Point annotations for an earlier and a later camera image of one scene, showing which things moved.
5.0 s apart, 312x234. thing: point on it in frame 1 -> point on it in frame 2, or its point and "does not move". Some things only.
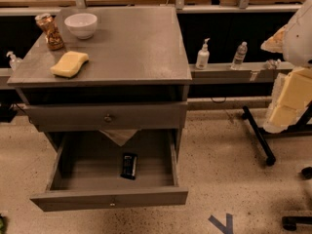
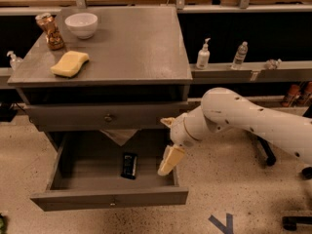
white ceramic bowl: [82, 24] does not move
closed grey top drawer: [108, 116] does not move
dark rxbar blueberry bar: [130, 166] does not move
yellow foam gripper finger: [275, 44] -> [189, 131]
